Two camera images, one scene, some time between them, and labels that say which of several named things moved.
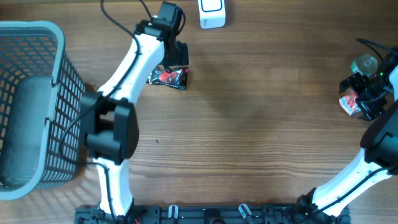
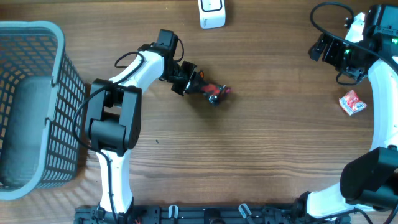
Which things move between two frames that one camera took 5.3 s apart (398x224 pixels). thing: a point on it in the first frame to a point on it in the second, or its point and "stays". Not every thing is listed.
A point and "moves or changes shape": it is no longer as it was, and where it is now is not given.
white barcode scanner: x=212 y=14 stays
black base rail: x=206 y=214 stays
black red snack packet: x=175 y=76 moves or changes shape
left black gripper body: x=179 y=56 to x=181 y=76
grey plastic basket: x=40 y=109 stays
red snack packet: x=347 y=102 stays
